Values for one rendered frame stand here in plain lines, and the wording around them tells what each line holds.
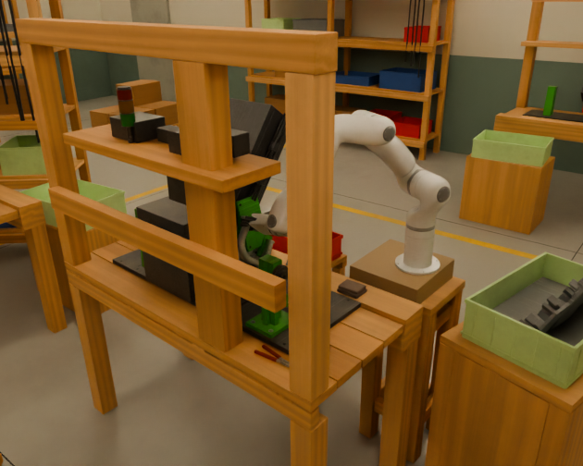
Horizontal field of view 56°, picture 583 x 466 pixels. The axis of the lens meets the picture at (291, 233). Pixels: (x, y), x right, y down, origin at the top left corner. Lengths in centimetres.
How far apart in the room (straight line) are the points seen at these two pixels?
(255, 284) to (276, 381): 38
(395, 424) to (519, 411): 55
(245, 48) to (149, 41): 41
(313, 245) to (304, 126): 32
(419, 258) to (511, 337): 49
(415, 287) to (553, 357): 56
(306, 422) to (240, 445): 109
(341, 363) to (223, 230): 60
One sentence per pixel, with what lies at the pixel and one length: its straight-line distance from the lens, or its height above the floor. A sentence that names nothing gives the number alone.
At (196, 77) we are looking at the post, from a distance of 161.
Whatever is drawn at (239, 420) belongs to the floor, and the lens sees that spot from 299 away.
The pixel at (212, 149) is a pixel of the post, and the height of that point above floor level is 161.
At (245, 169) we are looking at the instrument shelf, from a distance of 165.
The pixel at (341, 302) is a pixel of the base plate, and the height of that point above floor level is 90.
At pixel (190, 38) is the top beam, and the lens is 161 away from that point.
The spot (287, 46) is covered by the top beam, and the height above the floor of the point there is 191.
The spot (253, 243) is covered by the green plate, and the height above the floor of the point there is 109.
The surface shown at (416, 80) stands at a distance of 715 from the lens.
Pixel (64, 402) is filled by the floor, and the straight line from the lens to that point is 332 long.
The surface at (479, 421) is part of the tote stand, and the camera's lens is 233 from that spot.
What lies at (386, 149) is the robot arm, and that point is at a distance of 207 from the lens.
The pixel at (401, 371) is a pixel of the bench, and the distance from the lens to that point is 230.
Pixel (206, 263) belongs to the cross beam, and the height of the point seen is 125.
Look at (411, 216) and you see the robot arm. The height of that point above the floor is 118.
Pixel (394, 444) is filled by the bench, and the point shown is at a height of 24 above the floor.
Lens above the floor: 203
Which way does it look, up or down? 24 degrees down
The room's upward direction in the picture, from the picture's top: 1 degrees counter-clockwise
